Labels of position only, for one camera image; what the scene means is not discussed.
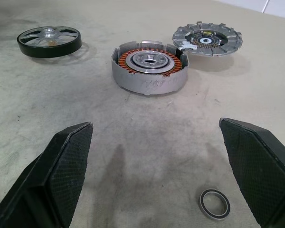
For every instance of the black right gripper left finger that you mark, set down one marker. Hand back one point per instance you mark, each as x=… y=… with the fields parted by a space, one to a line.
x=59 y=171

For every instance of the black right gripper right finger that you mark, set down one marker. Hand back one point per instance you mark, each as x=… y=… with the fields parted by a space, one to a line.
x=259 y=171

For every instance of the black rotor wheel silver spokes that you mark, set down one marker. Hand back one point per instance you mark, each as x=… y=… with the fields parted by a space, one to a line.
x=26 y=48

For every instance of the grey stator housing copper windings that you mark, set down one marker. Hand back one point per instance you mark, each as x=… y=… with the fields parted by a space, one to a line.
x=142 y=83

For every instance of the silver disc with blue centre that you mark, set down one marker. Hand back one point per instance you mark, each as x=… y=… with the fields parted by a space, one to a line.
x=225 y=47

